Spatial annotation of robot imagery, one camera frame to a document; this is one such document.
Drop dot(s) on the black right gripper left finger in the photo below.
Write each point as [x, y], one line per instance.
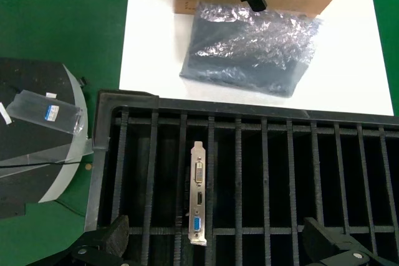
[115, 235]

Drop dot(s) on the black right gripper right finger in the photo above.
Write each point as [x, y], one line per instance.
[321, 244]

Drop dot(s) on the gray antistatic bubble bag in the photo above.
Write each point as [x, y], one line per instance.
[249, 51]

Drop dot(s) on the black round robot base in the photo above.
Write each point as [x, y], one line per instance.
[31, 73]

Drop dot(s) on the black slotted plastic container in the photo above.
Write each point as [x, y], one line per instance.
[100, 154]

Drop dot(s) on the clear bag of zip ties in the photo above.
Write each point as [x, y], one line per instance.
[34, 110]

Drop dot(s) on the white paper strip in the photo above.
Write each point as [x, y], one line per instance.
[4, 113]

